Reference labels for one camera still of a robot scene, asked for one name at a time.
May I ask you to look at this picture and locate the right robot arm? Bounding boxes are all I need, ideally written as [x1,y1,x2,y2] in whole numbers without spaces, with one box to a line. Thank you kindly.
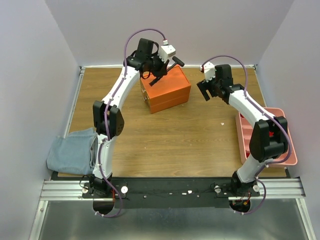
[197,62,292,196]

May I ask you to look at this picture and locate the orange drawer cabinet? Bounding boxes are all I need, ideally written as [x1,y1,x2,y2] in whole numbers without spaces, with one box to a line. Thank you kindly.
[139,65,191,114]

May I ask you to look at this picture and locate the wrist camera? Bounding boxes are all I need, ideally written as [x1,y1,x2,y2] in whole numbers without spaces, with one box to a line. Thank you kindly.
[158,39,176,63]
[200,61,216,82]

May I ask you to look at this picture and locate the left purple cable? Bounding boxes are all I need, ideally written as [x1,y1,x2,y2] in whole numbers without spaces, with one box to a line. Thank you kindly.
[96,28,168,219]

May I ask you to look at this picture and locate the aluminium rail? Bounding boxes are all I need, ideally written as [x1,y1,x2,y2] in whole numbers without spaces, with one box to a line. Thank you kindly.
[40,178,306,201]

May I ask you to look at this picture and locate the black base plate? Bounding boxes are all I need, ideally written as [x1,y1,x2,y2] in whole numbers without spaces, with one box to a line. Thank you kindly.
[82,177,260,212]

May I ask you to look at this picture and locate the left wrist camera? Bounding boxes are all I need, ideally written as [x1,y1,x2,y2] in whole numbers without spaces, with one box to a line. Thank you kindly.
[158,39,176,63]

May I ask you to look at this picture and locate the pink compartment tray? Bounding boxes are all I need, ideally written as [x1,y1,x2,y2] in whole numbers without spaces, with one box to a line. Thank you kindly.
[235,113,298,168]

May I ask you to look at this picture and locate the black rubber mallet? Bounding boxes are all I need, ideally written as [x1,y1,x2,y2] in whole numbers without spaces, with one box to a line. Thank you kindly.
[149,56,185,87]

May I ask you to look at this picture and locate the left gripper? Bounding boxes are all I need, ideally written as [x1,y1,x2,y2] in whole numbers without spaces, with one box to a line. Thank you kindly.
[145,51,169,79]

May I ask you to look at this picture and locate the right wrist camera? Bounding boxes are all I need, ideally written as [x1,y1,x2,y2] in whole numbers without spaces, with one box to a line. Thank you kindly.
[200,61,216,82]

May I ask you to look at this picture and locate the blue cloth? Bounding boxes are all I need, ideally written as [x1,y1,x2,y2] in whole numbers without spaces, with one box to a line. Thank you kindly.
[46,127,98,175]

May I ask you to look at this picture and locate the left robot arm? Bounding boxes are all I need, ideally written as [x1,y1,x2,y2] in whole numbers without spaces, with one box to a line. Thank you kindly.
[89,38,176,198]

